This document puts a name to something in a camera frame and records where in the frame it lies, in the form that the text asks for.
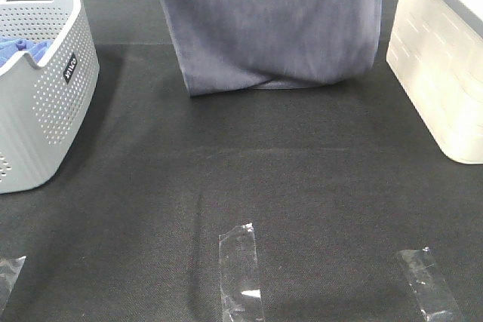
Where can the grey microfibre towel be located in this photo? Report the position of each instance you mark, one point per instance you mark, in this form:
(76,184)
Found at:
(225,45)

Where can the blue towel in basket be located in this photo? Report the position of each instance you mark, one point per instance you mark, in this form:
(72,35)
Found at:
(10,46)

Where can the black table cloth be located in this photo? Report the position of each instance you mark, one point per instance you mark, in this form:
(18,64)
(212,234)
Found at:
(335,180)

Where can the centre clear tape strip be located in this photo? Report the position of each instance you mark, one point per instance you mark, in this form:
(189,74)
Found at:
(239,276)

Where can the clear tape strip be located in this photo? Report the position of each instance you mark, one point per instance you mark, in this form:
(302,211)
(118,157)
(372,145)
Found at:
(9,272)
(239,276)
(435,300)

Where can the black basket brand label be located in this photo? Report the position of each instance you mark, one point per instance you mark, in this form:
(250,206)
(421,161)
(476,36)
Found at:
(70,68)

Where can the grey perforated laundry basket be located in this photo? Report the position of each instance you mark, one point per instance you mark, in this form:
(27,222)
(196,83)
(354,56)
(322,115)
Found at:
(40,113)

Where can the right clear tape strip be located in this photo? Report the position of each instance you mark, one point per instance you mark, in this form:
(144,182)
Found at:
(435,300)

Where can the left clear tape strip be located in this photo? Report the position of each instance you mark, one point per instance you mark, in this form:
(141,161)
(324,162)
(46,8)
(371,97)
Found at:
(9,272)

